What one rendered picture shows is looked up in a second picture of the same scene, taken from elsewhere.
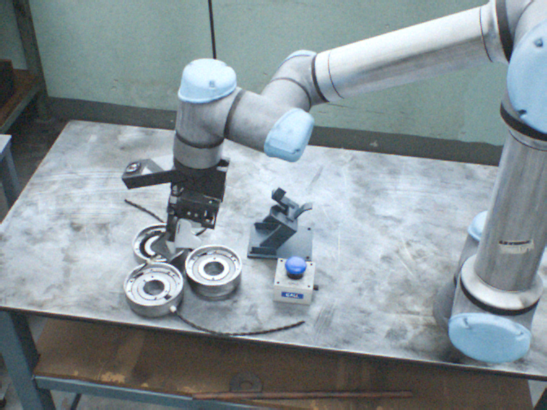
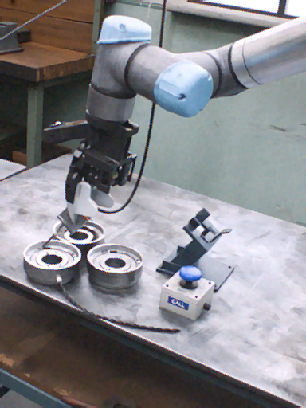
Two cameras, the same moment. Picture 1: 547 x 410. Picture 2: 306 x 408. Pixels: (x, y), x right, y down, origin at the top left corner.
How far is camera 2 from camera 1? 0.44 m
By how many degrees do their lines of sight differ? 25
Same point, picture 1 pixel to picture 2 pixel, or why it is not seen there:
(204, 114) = (111, 56)
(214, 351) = (107, 371)
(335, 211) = (265, 263)
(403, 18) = not seen: outside the picture
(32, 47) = not seen: hidden behind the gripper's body
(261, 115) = (158, 59)
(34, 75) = not seen: hidden behind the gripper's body
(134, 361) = (30, 354)
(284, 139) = (172, 81)
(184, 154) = (91, 100)
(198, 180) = (103, 139)
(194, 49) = (220, 171)
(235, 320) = (113, 309)
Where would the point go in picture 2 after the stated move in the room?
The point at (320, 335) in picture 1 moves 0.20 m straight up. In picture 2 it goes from (190, 347) to (209, 237)
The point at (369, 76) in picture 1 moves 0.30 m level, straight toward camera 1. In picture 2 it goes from (276, 50) to (165, 76)
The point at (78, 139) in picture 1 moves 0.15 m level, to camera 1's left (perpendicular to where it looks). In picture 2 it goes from (65, 164) to (21, 152)
